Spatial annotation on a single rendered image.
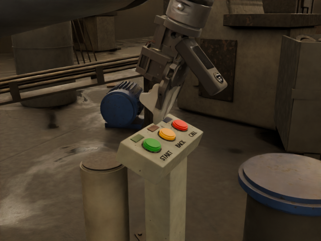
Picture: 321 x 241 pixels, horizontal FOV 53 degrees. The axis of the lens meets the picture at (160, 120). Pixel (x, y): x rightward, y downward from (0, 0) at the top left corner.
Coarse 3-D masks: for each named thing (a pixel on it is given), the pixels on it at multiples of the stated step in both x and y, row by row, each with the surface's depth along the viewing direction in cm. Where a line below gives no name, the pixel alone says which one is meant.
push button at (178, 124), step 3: (174, 120) 84; (177, 120) 84; (180, 120) 84; (174, 123) 82; (177, 123) 82; (180, 123) 83; (183, 123) 83; (174, 126) 82; (177, 126) 82; (180, 126) 82; (183, 126) 82; (186, 126) 83; (180, 129) 82; (183, 129) 82; (186, 129) 83
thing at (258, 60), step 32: (224, 0) 254; (256, 0) 286; (224, 32) 260; (256, 32) 243; (288, 32) 230; (224, 64) 266; (256, 64) 249; (192, 96) 296; (224, 96) 273; (256, 96) 255
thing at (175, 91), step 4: (172, 88) 66; (176, 88) 66; (148, 92) 70; (172, 92) 65; (176, 92) 67; (172, 96) 66; (176, 96) 68; (172, 100) 67; (168, 104) 67; (172, 104) 68; (168, 108) 67; (168, 112) 68; (164, 116) 68
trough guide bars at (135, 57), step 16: (80, 64) 103; (96, 64) 105; (112, 64) 101; (128, 64) 110; (0, 80) 93; (16, 80) 89; (32, 80) 92; (48, 80) 94; (64, 80) 96; (16, 96) 90
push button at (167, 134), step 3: (162, 129) 77; (165, 129) 78; (168, 129) 78; (159, 132) 76; (162, 132) 76; (165, 132) 76; (168, 132) 76; (171, 132) 77; (162, 135) 75; (165, 135) 75; (168, 135) 75; (171, 135) 76; (174, 135) 77; (165, 138) 75; (168, 138) 75; (171, 138) 76; (174, 138) 77
